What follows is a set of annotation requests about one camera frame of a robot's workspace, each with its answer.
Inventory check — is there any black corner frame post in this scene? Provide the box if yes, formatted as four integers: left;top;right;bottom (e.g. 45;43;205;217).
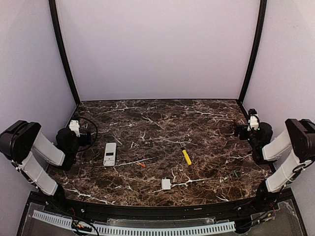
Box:
238;0;267;104
48;0;81;106

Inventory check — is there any black corner frame post right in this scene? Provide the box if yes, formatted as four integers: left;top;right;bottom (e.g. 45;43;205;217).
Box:
238;0;267;104

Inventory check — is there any orange battery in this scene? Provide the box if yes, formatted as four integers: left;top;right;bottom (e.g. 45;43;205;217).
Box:
137;162;146;168

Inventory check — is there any yellow handled screwdriver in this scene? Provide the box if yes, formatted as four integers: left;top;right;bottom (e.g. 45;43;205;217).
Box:
181;145;192;166

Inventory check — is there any white battery cover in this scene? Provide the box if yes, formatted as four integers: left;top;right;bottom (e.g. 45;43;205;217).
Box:
161;178;171;190

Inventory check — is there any white remote control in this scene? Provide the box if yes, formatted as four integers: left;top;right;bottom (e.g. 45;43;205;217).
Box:
103;143;117;167

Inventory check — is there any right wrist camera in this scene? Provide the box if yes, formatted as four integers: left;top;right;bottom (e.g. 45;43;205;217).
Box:
247;109;260;131

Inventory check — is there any black front mounting rail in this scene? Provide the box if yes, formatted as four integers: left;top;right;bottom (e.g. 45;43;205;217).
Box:
23;188;300;222

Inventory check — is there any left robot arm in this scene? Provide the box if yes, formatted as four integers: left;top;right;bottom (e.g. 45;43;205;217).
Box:
0;120;95;202

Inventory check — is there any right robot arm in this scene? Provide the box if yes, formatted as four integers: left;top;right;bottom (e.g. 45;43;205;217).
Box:
234;115;315;211

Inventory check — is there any white cable duct right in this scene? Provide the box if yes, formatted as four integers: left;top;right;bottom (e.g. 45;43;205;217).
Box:
93;220;236;236

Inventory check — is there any black corner frame post left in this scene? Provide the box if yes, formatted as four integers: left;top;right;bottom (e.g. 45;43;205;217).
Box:
48;0;81;106

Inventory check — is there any white cable duct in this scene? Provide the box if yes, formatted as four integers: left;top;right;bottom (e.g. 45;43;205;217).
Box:
93;220;236;236
32;210;72;230

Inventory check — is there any white cable duct left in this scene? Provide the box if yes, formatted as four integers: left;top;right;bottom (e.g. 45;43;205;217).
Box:
32;210;72;230

